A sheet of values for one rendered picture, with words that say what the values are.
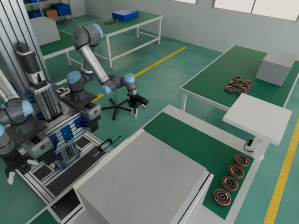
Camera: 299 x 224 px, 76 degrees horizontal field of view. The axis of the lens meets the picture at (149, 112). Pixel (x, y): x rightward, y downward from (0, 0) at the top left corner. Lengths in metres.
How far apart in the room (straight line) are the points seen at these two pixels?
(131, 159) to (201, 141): 1.00
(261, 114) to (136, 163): 0.96
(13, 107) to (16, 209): 1.65
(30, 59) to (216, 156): 1.58
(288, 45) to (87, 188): 4.86
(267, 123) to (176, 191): 0.84
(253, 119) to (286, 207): 1.43
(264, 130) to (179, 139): 0.71
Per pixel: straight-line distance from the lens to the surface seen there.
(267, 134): 1.39
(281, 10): 5.07
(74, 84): 1.72
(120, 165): 0.92
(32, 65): 1.60
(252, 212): 2.48
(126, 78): 1.40
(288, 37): 5.15
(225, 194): 1.54
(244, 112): 1.49
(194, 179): 0.89
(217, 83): 2.65
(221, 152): 1.78
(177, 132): 1.84
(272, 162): 2.98
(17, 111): 1.11
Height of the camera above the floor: 2.07
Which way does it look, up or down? 41 degrees down
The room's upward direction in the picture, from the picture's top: 1 degrees clockwise
